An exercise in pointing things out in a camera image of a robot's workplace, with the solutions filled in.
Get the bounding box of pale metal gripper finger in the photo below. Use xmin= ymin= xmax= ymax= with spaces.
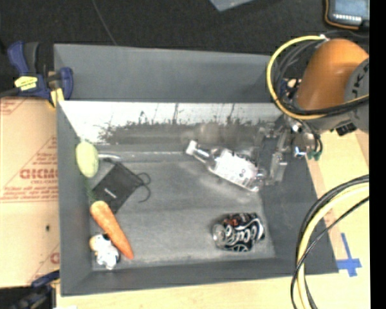
xmin=265 ymin=149 xmax=290 ymax=186
xmin=259 ymin=124 xmax=284 ymax=148

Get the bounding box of clear plastic bottle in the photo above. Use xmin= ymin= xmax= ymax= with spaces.
xmin=185 ymin=139 xmax=268 ymax=192

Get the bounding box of crushed black drink can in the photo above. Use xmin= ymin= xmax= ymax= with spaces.
xmin=211 ymin=212 xmax=266 ymax=253

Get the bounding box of grey metal bin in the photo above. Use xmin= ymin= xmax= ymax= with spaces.
xmin=53 ymin=42 xmax=339 ymax=295

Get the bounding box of black cloth pouch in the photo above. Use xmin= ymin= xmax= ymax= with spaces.
xmin=91 ymin=161 xmax=152 ymax=214

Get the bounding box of orange toy carrot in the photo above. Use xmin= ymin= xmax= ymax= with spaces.
xmin=83 ymin=175 xmax=135 ymax=261

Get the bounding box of pale green toy fruit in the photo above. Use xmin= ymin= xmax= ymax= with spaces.
xmin=75 ymin=140 xmax=100 ymax=178

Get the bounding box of white and black toy animal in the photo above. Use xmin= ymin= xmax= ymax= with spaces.
xmin=89 ymin=233 xmax=122 ymax=270

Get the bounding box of brown cardboard board, red print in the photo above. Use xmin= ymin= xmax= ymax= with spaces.
xmin=0 ymin=95 xmax=61 ymax=289

